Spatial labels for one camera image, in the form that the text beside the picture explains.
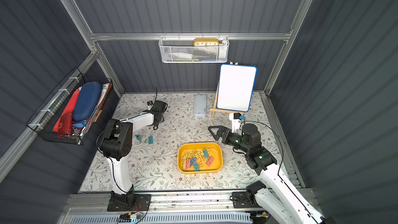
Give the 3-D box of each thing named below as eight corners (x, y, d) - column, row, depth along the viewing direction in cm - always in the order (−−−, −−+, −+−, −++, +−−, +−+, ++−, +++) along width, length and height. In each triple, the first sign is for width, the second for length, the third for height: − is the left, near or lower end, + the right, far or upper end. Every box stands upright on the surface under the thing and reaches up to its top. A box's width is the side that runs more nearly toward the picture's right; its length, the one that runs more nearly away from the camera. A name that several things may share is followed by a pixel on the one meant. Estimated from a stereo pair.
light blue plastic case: (192, 117, 108) (192, 114, 106) (193, 96, 122) (193, 93, 119) (206, 117, 108) (206, 114, 106) (206, 96, 121) (206, 93, 119)
